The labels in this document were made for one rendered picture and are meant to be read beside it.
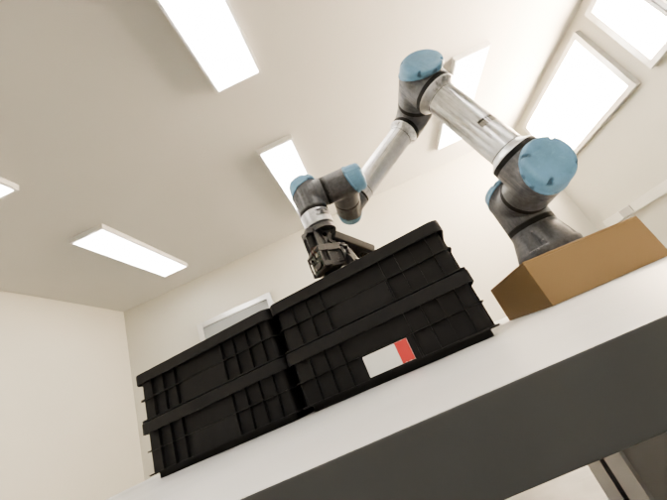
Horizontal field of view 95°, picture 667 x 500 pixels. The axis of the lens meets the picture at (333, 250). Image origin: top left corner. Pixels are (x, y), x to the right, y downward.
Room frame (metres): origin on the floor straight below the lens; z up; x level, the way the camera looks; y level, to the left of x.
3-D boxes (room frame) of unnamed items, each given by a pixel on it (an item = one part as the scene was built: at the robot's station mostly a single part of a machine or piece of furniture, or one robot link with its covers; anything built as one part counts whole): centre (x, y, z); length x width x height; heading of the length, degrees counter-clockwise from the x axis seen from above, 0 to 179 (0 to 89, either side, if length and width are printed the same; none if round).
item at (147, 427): (0.83, 0.35, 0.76); 0.40 x 0.30 x 0.12; 78
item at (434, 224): (0.74, -0.04, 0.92); 0.40 x 0.30 x 0.02; 78
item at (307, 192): (0.68, 0.00, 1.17); 0.09 x 0.08 x 0.11; 90
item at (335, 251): (0.68, 0.01, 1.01); 0.09 x 0.08 x 0.12; 125
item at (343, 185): (0.70, -0.09, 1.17); 0.11 x 0.11 x 0.08; 0
